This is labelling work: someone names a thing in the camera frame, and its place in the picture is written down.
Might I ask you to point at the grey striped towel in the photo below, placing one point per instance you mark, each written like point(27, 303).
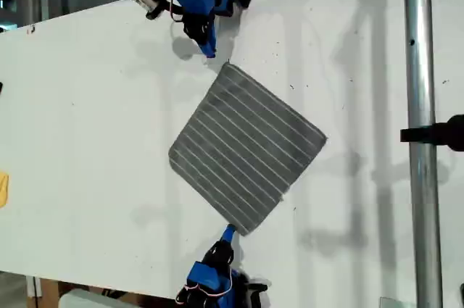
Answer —
point(246, 148)

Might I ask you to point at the white box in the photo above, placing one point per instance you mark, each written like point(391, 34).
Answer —
point(79, 300)

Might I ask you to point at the yellow object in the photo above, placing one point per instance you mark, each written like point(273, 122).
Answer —
point(3, 188)

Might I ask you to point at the black clamp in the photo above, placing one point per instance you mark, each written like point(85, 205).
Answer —
point(442, 133)

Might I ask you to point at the black camera stalk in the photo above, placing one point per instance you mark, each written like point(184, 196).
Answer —
point(157, 10)

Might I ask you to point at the steel post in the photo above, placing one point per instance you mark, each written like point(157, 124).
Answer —
point(420, 69)

